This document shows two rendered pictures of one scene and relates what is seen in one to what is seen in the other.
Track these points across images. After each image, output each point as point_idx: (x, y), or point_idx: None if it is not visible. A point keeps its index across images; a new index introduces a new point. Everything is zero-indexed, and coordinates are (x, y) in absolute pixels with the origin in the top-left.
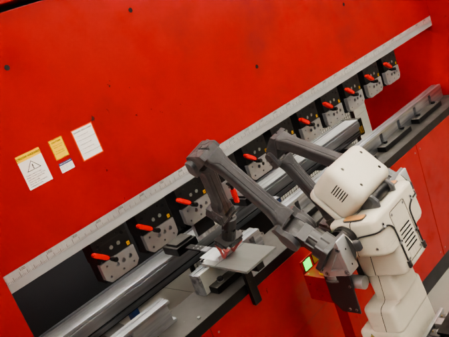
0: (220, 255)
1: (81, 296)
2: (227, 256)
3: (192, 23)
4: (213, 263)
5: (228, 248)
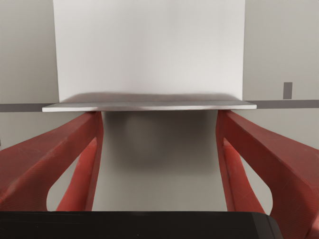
0: (81, 109)
1: None
2: (149, 110)
3: None
4: (17, 60)
5: (266, 10)
